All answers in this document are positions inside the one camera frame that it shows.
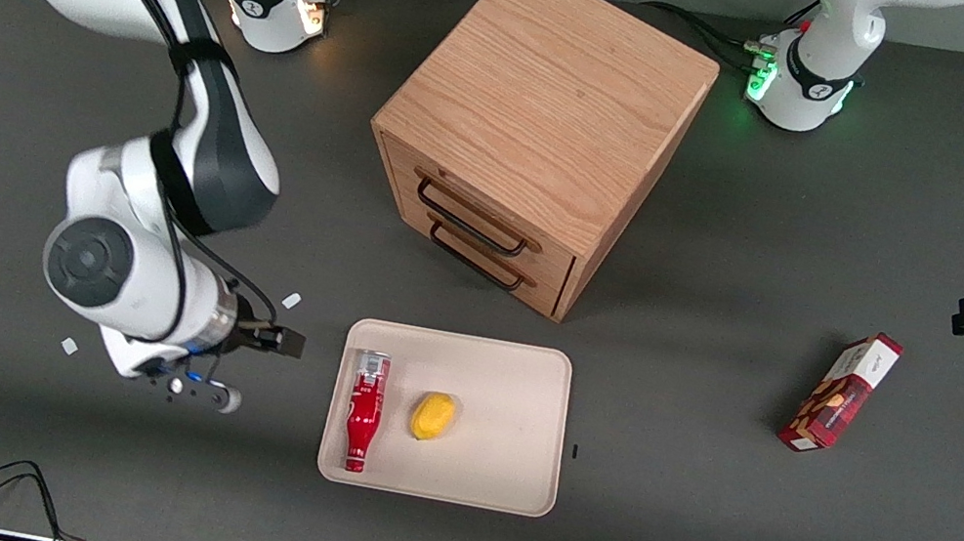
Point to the small white paper scrap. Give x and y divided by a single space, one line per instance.
291 300
69 346

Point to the wooden drawer cabinet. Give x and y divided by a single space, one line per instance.
551 104

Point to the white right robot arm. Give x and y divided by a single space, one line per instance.
133 279

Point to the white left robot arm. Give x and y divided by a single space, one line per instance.
814 101

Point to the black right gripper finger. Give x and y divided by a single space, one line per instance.
286 343

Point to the red coke bottle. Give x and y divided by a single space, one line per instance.
364 413

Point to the beige plastic tray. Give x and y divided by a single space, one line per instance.
506 414

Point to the yellow lemon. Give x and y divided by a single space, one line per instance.
431 416

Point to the wooden drawer front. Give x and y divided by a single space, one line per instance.
402 162
547 297

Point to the red cookie box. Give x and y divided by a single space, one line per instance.
838 398

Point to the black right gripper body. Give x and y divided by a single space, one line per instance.
251 334

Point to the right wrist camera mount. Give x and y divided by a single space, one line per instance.
198 389

